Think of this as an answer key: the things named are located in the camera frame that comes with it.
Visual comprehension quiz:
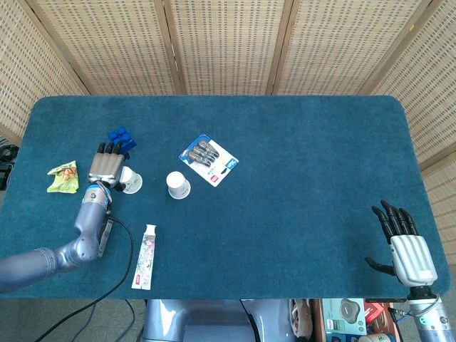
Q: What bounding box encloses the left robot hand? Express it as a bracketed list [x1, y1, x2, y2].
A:
[88, 141, 131, 192]

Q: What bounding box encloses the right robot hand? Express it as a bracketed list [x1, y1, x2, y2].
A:
[365, 199, 438, 288]

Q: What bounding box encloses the white cup green flower print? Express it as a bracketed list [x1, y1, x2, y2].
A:
[117, 166, 143, 195]

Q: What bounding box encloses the white cup blue flower print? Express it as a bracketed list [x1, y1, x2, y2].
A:
[165, 171, 192, 200]

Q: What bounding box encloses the blue toy building block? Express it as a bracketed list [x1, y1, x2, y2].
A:
[108, 127, 138, 152]

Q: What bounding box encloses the green snack packet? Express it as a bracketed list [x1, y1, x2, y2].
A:
[46, 160, 79, 194]

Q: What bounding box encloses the red product box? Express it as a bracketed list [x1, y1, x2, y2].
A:
[365, 301, 386, 323]

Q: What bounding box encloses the teal product box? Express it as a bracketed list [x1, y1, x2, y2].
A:
[321, 298, 368, 336]

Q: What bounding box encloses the floral toothpaste tube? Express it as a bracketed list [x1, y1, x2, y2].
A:
[131, 224, 157, 291]

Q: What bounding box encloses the brown crumpled bag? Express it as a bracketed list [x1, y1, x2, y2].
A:
[291, 299, 315, 338]

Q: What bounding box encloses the blue table cloth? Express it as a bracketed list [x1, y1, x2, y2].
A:
[0, 95, 452, 300]

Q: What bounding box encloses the woven rattan folding screen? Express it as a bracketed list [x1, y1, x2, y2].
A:
[0, 0, 456, 268]

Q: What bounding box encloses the grey robot torso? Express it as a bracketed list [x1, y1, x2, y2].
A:
[142, 298, 299, 342]

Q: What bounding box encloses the black cable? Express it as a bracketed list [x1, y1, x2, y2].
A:
[33, 215, 135, 342]

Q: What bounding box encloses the black equipment with cables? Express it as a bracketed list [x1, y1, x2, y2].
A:
[0, 145, 19, 192]

